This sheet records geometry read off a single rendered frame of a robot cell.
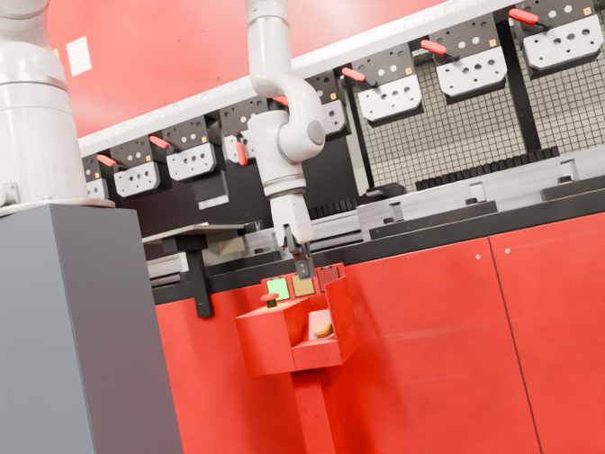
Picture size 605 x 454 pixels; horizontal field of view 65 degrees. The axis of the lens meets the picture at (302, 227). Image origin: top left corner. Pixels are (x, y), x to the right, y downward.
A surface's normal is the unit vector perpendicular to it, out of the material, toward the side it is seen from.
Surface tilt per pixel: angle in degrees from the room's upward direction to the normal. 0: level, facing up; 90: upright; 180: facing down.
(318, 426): 90
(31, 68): 89
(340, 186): 90
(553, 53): 90
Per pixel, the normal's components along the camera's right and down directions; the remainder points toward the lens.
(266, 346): -0.33, 0.00
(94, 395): 0.94, -0.22
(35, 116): 0.58, -0.18
